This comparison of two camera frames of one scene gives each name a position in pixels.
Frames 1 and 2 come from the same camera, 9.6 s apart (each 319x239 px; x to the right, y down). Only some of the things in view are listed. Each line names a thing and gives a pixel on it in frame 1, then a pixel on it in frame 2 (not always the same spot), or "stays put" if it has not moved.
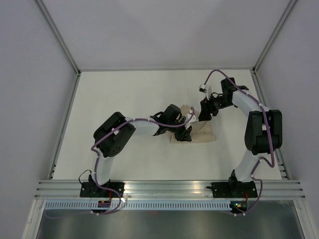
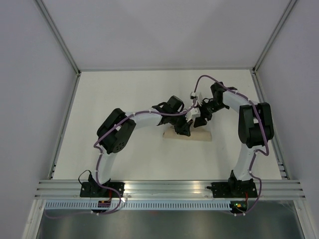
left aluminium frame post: (43, 8) stays put
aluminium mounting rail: (283, 189) stays put
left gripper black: (185, 134) to (185, 128)
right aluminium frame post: (289, 8) stays put
